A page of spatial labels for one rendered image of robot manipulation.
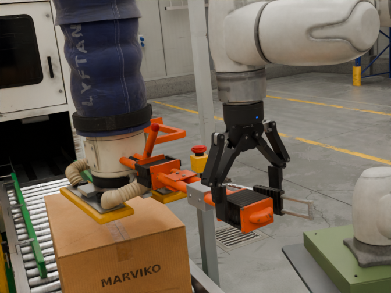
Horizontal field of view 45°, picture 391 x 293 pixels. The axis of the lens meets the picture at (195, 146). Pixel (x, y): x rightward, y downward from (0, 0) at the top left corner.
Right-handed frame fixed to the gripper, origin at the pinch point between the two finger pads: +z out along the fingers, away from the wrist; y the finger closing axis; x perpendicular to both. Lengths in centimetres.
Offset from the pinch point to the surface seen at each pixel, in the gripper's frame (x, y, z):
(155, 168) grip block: -30.0, 4.3, -2.1
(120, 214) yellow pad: -42.2, 10.1, 11.8
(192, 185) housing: -14.2, 3.9, -1.3
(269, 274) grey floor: -136, -119, 122
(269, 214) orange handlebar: 6.6, 1.0, -0.1
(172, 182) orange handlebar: -22.3, 4.4, -0.3
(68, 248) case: -65, 19, 27
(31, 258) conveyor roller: -157, 14, 69
